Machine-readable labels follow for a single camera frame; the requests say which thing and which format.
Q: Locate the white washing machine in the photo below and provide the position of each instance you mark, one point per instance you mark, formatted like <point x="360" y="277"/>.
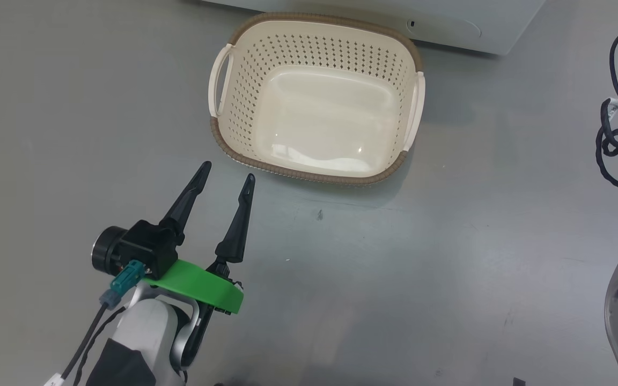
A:
<point x="448" y="21"/>

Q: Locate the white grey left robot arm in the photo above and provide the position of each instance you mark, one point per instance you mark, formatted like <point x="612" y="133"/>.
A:
<point x="145" y="332"/>

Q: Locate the cream perforated laundry basket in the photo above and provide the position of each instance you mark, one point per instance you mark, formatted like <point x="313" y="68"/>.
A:
<point x="319" y="112"/>

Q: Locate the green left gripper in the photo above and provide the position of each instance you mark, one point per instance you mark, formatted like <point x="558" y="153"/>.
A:
<point x="196" y="284"/>

